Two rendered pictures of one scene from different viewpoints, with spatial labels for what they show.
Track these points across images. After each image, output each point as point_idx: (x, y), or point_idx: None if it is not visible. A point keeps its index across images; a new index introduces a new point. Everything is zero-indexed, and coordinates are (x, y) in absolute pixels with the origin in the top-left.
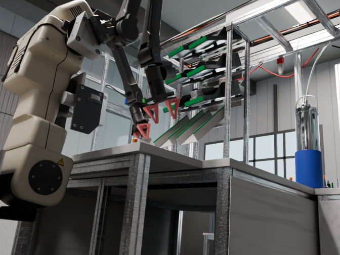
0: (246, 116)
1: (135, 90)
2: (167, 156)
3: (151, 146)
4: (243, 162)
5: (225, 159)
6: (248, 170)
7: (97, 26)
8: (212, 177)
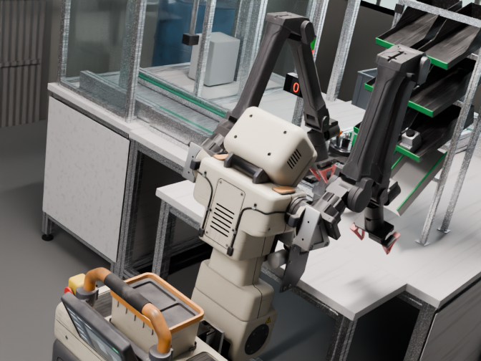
0: (470, 152)
1: (321, 115)
2: (375, 306)
3: (363, 310)
4: (452, 292)
5: (434, 299)
6: (454, 294)
7: (333, 230)
8: (414, 304)
